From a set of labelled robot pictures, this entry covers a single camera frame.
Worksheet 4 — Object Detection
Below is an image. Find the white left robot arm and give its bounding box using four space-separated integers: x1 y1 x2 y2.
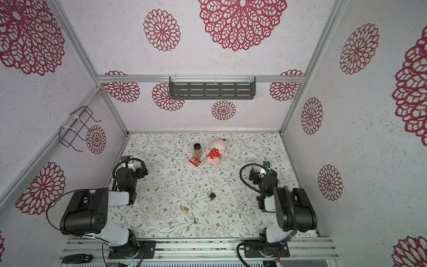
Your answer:
60 164 148 259

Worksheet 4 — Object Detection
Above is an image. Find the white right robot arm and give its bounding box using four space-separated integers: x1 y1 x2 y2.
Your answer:
249 168 318 244

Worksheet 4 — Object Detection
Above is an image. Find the pink plush toy red dress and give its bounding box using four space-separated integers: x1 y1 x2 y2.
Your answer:
205 139 226 165

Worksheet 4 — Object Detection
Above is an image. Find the small brass padlock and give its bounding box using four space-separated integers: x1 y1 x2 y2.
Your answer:
181 206 189 214

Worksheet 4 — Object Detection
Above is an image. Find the red playing card box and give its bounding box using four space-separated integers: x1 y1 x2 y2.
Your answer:
187 156 203 169

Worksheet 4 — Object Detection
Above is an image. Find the amber spice jar black lid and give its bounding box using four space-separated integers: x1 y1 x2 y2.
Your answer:
193 143 203 159

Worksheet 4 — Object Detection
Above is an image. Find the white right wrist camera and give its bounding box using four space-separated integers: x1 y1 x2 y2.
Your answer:
259 161 271 178

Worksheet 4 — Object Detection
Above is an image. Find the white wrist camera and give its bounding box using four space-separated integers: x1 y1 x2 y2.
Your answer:
119 155 142 171
259 161 271 178

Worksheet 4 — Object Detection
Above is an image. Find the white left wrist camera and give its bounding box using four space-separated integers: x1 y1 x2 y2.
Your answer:
119 155 142 171

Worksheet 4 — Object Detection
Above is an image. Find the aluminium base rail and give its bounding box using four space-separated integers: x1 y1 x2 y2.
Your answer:
58 237 339 263

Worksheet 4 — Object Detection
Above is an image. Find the black wire wall rack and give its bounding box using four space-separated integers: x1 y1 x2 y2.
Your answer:
58 106 101 152

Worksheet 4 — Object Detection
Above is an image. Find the black device on rail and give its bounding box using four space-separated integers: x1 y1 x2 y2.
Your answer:
62 254 93 264

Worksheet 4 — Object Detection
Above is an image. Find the dark grey wall shelf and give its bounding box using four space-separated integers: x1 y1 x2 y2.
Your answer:
169 76 256 100

